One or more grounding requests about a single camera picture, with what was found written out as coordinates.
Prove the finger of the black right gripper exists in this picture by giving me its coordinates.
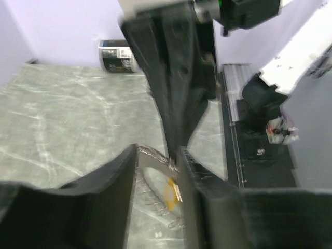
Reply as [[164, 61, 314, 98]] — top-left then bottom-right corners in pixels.
[[150, 2, 208, 156], [120, 15, 177, 160]]

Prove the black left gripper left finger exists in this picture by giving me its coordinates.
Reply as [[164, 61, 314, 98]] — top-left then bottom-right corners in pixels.
[[1, 144, 137, 248]]

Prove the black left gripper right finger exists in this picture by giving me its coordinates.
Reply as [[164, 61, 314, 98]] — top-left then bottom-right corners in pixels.
[[178, 148, 331, 248]]

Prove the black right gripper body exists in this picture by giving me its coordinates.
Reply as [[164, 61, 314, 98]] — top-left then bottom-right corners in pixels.
[[191, 1, 233, 101]]

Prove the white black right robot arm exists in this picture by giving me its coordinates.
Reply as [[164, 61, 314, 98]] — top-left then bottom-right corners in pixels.
[[119, 1, 331, 160]]

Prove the black white tape roll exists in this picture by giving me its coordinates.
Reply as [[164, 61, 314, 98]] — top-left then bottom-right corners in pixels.
[[98, 39, 141, 73]]

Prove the yellow key tag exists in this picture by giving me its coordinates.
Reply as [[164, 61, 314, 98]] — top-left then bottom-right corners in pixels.
[[163, 178, 183, 211]]

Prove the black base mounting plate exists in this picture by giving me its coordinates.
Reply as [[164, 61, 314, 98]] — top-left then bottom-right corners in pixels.
[[219, 67, 297, 188]]

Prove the aluminium rail frame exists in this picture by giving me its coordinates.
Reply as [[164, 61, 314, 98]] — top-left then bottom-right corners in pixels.
[[222, 64, 254, 122]]

